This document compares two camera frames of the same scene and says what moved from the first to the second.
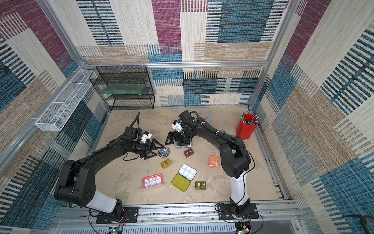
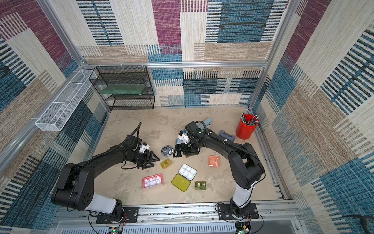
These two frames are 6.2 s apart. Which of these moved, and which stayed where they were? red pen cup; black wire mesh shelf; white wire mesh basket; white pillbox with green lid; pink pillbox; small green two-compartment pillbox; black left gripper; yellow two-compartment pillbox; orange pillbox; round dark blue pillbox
Moved: round dark blue pillbox; black left gripper
Stayed: white wire mesh basket; white pillbox with green lid; yellow two-compartment pillbox; small green two-compartment pillbox; orange pillbox; pink pillbox; red pen cup; black wire mesh shelf
